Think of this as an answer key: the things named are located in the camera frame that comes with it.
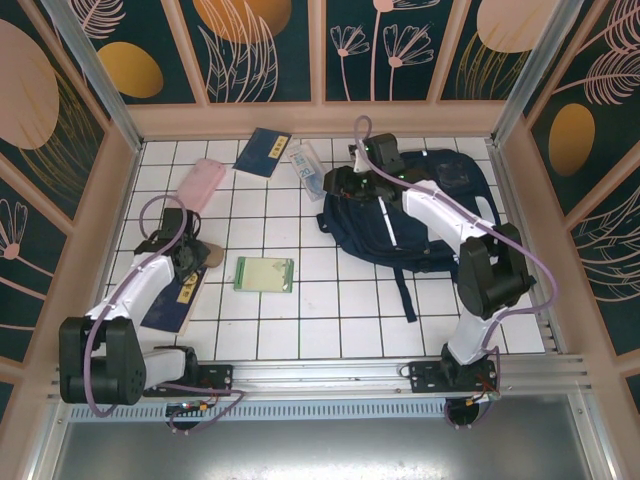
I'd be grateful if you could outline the brown glasses case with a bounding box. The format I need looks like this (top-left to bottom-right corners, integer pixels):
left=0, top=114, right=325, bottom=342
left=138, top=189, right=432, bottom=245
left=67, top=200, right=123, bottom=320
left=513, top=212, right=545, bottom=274
left=198, top=242, right=224, bottom=270

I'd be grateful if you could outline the clear ruler set pack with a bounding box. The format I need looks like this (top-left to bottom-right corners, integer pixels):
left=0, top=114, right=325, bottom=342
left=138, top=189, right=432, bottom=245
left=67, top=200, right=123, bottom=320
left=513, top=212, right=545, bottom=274
left=285, top=140, right=331, bottom=202

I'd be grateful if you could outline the navy blue backpack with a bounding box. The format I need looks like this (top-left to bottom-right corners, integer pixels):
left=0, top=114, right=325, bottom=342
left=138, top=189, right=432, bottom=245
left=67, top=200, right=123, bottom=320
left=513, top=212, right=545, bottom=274
left=315, top=148, right=496, bottom=324

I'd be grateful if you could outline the pink pencil case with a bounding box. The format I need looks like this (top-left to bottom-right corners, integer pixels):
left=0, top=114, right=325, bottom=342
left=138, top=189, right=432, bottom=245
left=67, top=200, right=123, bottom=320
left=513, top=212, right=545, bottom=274
left=175, top=158, right=227, bottom=214

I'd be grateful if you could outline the green notepad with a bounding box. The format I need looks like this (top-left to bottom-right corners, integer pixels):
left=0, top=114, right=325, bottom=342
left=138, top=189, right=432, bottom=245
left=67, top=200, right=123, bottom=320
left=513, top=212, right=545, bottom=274
left=233, top=255, right=296, bottom=294

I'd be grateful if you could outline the small circuit board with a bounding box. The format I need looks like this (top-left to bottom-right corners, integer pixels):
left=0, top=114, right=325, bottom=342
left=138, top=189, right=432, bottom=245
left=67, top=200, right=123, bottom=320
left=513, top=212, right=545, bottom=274
left=167, top=401, right=211, bottom=415

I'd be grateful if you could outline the grey metal sheet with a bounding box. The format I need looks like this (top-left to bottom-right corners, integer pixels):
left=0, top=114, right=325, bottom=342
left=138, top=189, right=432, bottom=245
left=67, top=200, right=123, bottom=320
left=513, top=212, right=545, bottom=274
left=29, top=419, right=616, bottom=480

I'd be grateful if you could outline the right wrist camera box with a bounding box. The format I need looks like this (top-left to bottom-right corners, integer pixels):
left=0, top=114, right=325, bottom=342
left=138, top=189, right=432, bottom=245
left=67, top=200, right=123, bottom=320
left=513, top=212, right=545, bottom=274
left=348, top=143, right=372, bottom=174

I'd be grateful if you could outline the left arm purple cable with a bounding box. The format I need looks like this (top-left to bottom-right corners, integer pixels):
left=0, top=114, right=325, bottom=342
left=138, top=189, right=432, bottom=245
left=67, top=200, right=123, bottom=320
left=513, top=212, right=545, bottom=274
left=83, top=193, right=246, bottom=436

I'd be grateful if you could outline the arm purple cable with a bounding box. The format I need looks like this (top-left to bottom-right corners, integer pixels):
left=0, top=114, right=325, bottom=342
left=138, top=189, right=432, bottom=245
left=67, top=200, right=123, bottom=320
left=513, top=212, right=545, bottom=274
left=83, top=193, right=246, bottom=436
left=353, top=116, right=560, bottom=436

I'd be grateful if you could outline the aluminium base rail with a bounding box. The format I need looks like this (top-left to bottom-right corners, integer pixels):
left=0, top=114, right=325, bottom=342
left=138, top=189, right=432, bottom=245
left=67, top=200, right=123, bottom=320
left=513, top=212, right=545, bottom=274
left=47, top=353, right=594, bottom=401

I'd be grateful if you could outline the aluminium frame post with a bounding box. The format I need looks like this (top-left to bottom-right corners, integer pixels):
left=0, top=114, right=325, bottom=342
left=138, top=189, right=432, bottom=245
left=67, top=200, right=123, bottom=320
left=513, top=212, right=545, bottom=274
left=40, top=0, right=146, bottom=151
left=489, top=0, right=597, bottom=146

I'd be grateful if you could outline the grey slotted cable duct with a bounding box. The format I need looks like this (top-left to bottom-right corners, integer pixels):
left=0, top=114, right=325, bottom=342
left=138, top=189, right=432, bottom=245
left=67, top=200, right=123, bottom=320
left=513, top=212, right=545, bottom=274
left=67, top=402, right=451, bottom=422

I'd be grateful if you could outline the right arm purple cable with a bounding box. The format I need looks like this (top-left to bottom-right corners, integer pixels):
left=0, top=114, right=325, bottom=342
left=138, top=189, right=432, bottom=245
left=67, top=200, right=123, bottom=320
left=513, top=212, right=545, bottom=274
left=353, top=116, right=560, bottom=436

